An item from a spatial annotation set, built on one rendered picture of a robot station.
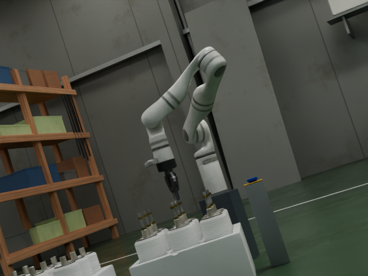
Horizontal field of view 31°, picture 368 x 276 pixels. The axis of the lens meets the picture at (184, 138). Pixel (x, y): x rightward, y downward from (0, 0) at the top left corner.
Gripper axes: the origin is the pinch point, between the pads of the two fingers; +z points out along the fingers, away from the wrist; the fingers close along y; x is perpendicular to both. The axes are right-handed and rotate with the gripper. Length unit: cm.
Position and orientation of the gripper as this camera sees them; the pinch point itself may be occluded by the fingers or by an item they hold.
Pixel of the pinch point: (177, 196)
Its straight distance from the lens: 251.3
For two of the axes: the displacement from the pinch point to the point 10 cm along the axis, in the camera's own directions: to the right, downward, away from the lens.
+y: -2.0, 1.4, 9.7
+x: -9.3, 2.9, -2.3
